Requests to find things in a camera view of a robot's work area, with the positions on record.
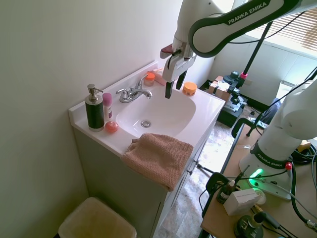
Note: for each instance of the blue cloth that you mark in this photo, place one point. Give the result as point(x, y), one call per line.
point(271, 111)

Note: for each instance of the red stop button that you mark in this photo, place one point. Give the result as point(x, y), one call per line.
point(288, 166)

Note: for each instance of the yellow object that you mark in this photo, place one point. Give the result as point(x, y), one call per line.
point(303, 146)

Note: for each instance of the cream trash bin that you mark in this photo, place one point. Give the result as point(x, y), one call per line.
point(94, 220)

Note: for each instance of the grey vanity cabinet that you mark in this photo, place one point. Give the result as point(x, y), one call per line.
point(119, 181)

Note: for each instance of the dark dropper bottle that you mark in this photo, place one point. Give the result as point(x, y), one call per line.
point(226, 192)

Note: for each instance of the white round container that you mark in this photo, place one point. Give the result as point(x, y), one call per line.
point(262, 197)

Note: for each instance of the window blinds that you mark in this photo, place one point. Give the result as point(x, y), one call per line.
point(294, 27)

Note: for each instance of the chrome sink drain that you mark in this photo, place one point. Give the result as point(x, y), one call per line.
point(145, 123)

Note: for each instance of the black round bottle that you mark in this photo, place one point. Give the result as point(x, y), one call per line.
point(248, 226)

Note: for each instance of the small jar with orange lid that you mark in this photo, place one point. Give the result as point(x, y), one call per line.
point(149, 78)

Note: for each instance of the white sink countertop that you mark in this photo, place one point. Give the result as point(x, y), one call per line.
point(203, 109)

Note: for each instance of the black floor case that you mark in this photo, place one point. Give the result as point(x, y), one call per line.
point(231, 111)

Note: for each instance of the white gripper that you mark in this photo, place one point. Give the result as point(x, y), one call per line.
point(174, 69)

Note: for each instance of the red black wrist camera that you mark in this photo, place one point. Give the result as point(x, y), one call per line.
point(166, 50)

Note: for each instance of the black chrome soap dispenser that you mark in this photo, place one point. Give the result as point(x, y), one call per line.
point(94, 111)

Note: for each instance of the pink-brown knitted towel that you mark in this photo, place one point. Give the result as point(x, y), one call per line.
point(158, 156)

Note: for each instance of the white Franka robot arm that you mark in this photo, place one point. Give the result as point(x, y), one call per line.
point(210, 32)

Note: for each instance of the brown cardboard box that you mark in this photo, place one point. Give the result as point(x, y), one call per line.
point(221, 93)

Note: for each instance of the black C-clamp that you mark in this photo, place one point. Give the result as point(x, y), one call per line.
point(213, 181)
point(239, 124)

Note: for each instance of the dark cabinet knob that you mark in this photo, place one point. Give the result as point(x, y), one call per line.
point(190, 171)
point(198, 164)

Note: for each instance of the pink clamp block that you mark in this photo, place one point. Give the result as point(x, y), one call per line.
point(244, 76)

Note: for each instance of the orange round tub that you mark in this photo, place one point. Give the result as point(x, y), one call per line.
point(190, 88)

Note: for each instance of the pink box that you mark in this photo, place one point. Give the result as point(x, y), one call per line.
point(158, 78)

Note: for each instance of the pink deodorant stick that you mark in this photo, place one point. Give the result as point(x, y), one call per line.
point(107, 104)

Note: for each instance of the chrome faucet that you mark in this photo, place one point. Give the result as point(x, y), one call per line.
point(133, 94)

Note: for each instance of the white cardboard box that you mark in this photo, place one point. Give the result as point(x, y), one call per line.
point(239, 202)

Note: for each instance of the black camera stand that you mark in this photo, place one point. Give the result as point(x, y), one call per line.
point(256, 49)

